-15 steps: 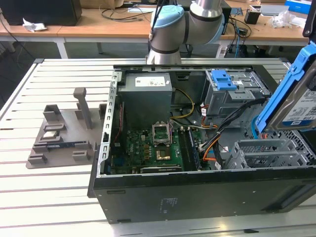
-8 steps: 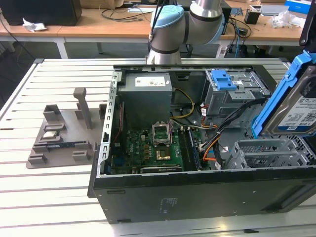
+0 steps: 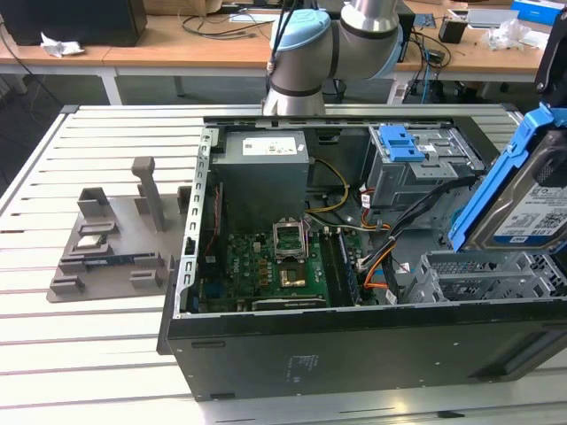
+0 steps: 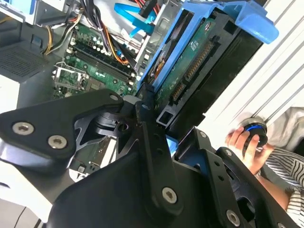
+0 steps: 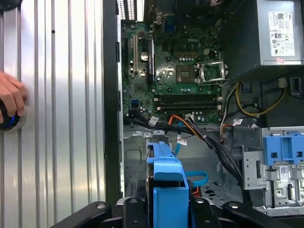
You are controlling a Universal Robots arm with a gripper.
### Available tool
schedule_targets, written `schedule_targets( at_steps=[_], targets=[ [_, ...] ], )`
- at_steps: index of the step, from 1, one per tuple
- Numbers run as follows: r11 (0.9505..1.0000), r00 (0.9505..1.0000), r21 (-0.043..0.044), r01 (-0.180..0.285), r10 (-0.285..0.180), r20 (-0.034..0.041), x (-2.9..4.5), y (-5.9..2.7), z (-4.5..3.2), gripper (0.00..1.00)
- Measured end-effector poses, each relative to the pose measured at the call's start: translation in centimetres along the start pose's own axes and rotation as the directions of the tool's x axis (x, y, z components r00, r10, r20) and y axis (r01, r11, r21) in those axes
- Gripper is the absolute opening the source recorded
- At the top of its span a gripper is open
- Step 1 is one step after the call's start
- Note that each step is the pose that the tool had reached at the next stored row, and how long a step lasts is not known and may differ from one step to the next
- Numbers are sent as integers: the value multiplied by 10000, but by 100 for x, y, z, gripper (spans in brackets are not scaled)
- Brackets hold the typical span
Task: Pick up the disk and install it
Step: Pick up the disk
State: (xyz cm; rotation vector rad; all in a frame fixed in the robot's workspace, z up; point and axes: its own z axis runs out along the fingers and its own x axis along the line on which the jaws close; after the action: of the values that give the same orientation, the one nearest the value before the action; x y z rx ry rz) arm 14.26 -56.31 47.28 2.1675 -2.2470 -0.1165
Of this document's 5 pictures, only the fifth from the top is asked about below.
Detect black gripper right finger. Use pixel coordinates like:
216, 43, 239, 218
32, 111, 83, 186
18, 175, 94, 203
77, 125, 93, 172
190, 198, 294, 228

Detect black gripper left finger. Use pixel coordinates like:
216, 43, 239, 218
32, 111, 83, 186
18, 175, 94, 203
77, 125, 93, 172
49, 198, 150, 228

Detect round black tool blue ring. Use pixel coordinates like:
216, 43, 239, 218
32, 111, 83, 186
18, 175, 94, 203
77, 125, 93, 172
0, 99, 27, 132

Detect person's hand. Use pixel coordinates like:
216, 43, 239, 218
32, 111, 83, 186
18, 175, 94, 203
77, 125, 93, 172
0, 71, 28, 124

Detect grey drive cage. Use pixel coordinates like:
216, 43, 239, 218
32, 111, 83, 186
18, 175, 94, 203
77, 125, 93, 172
242, 126, 304, 215

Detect blue drive latch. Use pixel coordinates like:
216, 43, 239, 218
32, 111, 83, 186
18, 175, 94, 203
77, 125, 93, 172
262, 134, 304, 166

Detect black RAM slot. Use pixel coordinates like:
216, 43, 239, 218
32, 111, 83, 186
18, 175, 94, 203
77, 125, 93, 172
154, 104, 223, 113
153, 94, 223, 103

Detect black PC case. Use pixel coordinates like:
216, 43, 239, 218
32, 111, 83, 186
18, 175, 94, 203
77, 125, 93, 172
103, 0, 304, 217

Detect thin locking lever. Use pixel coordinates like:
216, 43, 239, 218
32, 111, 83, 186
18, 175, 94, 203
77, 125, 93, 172
197, 78, 230, 86

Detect metal socket cover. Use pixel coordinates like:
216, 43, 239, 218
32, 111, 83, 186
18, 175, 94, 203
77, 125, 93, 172
196, 60, 229, 86

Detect CPU socket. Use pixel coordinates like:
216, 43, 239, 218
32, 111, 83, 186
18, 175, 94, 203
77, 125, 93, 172
175, 64, 197, 84

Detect black expansion slot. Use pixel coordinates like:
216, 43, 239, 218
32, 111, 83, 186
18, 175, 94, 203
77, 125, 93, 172
147, 38, 155, 83

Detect white expansion slot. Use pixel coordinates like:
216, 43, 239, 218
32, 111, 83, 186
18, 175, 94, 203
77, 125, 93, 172
132, 34, 139, 74

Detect green motherboard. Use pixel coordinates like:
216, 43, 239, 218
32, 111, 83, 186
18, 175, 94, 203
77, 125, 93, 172
120, 14, 224, 124

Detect grey power supply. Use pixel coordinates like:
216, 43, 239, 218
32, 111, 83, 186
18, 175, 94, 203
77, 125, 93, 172
219, 0, 304, 80

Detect blue data wire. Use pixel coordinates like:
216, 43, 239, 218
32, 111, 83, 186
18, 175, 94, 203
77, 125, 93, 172
175, 120, 209, 189

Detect black cable bundle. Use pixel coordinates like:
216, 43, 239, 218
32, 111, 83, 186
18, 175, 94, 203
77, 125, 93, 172
128, 110, 253, 206

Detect orange power wire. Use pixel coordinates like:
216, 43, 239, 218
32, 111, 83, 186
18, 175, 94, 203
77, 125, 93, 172
168, 114, 205, 198

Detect yellow power wires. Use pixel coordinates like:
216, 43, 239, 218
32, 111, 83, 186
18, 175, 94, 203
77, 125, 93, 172
234, 81, 286, 117

